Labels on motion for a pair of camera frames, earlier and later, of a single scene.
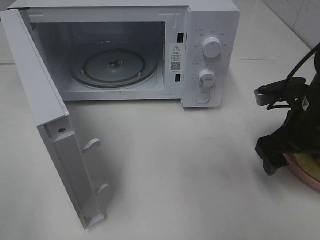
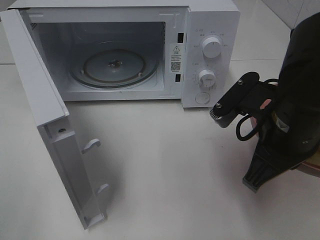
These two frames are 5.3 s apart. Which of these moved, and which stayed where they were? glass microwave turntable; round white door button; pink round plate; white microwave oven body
Moved: pink round plate
Stayed: white microwave oven body; glass microwave turntable; round white door button
